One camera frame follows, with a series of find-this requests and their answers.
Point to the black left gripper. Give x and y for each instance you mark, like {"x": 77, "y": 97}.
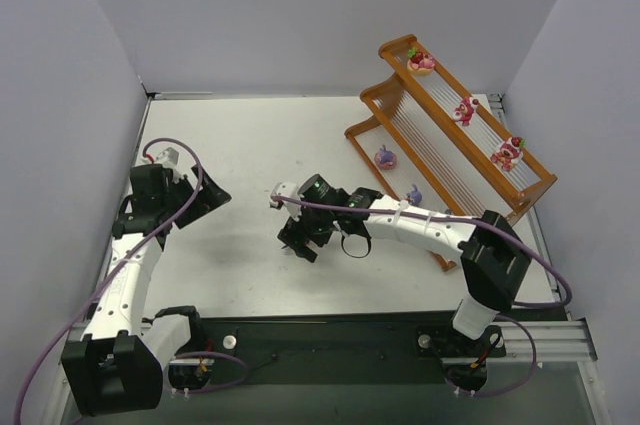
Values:
{"x": 201, "y": 190}

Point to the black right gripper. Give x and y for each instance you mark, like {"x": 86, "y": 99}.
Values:
{"x": 300, "y": 237}

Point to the purple creature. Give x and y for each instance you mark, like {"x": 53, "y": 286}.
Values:
{"x": 385, "y": 159}

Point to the purple bunny toy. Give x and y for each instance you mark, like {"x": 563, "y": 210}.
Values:
{"x": 414, "y": 196}

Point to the pink bear cake toy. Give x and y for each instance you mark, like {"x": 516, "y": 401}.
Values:
{"x": 465, "y": 110}

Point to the pink bear strawberry toy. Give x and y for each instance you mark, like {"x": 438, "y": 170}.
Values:
{"x": 419, "y": 63}

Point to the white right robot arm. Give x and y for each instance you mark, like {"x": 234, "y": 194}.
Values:
{"x": 486, "y": 248}

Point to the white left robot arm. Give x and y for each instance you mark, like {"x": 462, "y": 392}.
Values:
{"x": 117, "y": 366}

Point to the wooden tiered shelf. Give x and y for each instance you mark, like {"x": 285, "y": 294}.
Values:
{"x": 450, "y": 164}

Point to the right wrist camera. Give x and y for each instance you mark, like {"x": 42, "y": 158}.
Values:
{"x": 284, "y": 194}

